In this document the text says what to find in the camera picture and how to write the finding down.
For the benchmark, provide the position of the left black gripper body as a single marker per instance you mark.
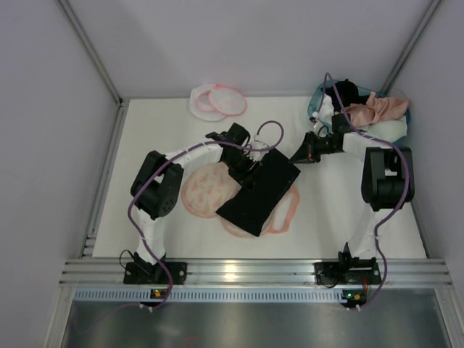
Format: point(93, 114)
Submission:
point(248, 177)

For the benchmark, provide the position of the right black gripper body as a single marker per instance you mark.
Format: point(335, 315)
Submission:
point(313, 146)

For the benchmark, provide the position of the pink floral mesh laundry bag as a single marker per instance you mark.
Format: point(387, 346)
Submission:
point(210, 187)

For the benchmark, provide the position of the black bra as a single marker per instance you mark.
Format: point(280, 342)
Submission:
point(255, 201)

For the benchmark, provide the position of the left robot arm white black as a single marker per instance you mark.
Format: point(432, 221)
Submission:
point(157, 185)

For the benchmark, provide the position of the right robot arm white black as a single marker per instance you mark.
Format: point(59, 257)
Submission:
point(386, 183)

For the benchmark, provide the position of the blue plastic laundry basket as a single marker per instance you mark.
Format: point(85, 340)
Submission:
point(363, 91)

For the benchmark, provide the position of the black garment in basket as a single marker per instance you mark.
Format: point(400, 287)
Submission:
point(344, 94)

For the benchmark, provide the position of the pink garment in basket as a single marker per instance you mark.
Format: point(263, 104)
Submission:
point(377, 109)

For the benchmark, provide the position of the white garment in basket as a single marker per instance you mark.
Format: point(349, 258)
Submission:
point(389, 130)

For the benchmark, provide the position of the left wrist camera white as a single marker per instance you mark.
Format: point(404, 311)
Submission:
point(258, 148)

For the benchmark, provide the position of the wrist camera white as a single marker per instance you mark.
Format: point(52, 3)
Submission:
point(258, 148)
point(315, 121)

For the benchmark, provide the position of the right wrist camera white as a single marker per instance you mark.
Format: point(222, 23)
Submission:
point(315, 121)

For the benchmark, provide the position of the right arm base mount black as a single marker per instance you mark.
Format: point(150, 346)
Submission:
point(347, 270)

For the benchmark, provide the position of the left aluminium frame post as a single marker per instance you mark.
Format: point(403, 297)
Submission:
point(89, 48)

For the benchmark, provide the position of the aluminium frame post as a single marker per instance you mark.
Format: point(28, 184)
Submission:
point(89, 48)
point(414, 38)

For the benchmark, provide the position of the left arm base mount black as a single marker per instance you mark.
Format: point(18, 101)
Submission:
point(140, 272)

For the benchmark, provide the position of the right aluminium frame post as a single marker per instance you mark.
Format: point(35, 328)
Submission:
point(414, 38)

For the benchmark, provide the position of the aluminium front rail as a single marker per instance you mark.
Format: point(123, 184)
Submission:
point(400, 273)

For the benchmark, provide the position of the grey slotted cable duct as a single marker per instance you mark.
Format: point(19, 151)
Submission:
point(223, 295)

